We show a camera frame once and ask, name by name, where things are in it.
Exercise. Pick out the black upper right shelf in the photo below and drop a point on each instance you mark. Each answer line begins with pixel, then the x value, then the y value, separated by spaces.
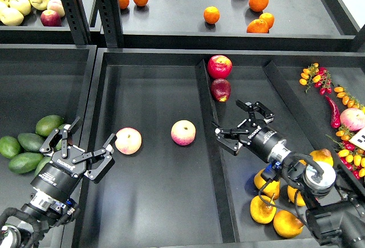
pixel 300 25

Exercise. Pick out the green avocado top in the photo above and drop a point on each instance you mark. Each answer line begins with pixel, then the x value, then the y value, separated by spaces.
pixel 47 124

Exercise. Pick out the dark red apple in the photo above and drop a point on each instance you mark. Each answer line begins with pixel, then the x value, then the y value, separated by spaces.
pixel 220 90

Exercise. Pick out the pink peach right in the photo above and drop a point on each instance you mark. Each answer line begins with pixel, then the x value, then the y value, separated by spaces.
pixel 353 119

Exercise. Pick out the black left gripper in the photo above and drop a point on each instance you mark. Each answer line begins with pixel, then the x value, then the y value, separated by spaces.
pixel 57 180

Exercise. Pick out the black perforated post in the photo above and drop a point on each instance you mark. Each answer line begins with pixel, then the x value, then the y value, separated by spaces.
pixel 109 12
pixel 77 21

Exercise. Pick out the yellow pear hidden middle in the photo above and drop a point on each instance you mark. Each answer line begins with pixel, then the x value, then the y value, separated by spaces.
pixel 295 196

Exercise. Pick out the cherry tomato bunch lower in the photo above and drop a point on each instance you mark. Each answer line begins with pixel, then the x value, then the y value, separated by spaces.
pixel 351 155

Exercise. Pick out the black middle tray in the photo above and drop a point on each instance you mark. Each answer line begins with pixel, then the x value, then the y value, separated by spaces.
pixel 198 195

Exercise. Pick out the orange centre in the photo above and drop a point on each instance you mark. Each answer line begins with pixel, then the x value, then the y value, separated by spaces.
pixel 211 15

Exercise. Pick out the pale peach on shelf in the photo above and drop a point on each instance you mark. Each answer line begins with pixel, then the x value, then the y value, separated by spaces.
pixel 56 5

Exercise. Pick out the bright red apple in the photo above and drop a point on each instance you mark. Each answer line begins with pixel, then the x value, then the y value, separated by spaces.
pixel 219 67

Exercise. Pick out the pink apple centre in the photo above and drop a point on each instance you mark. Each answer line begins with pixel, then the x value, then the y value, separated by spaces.
pixel 183 132

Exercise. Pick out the black upper left shelf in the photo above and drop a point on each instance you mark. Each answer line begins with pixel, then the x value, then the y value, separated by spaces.
pixel 32 30

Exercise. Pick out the black tray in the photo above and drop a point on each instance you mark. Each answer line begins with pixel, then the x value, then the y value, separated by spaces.
pixel 39 80
pixel 198 195

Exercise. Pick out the orange cherry tomato bunch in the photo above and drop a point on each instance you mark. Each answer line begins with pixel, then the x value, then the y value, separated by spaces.
pixel 347 99

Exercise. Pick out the yellow pear bottom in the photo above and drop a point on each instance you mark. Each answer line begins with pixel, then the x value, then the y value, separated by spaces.
pixel 287 225

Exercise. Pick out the black shelf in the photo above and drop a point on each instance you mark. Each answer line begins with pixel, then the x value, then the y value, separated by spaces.
pixel 32 30
pixel 300 25

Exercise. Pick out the black perforated post right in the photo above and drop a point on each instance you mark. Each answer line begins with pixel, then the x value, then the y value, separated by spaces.
pixel 109 12

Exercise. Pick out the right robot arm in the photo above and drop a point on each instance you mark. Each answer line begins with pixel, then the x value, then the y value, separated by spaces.
pixel 333 216

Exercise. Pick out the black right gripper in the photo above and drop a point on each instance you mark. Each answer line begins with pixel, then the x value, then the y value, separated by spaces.
pixel 263 141

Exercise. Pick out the cherry tomato bunch upper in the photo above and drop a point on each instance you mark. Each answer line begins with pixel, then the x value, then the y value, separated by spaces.
pixel 318 77

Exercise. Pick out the dark green avocado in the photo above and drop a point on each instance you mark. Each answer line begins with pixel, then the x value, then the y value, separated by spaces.
pixel 30 142
pixel 25 162

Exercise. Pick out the green avocado lower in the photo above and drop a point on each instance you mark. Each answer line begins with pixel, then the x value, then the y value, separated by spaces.
pixel 41 164

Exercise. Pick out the pink apple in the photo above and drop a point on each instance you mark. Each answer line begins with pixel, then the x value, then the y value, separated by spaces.
pixel 183 132
pixel 128 140

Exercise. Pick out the pink apple left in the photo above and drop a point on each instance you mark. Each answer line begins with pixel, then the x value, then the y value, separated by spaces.
pixel 128 140

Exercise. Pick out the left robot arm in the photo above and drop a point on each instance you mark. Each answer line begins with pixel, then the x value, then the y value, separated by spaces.
pixel 26 227

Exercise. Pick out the green avocado far left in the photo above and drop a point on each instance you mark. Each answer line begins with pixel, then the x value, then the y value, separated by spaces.
pixel 10 147

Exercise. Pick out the yellow pear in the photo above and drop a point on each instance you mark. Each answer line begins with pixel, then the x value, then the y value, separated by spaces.
pixel 271 190
pixel 287 225
pixel 323 155
pixel 262 209

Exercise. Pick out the black left tray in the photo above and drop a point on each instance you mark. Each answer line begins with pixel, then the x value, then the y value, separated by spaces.
pixel 39 80

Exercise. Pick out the red chili pepper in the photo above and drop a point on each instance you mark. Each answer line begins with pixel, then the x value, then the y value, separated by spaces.
pixel 335 114

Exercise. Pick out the orange front right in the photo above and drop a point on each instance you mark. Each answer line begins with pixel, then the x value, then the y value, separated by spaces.
pixel 258 26

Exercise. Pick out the black perforated post left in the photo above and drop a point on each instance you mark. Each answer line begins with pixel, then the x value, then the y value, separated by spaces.
pixel 77 21

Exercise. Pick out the red apple on shelf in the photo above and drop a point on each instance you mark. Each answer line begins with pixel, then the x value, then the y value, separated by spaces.
pixel 50 18

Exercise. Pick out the large orange right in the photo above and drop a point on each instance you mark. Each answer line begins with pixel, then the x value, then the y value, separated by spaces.
pixel 258 5

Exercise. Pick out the white label card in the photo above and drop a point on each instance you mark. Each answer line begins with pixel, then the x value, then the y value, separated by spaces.
pixel 359 139

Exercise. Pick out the orange behind front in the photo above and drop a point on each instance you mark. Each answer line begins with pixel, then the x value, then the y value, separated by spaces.
pixel 268 18

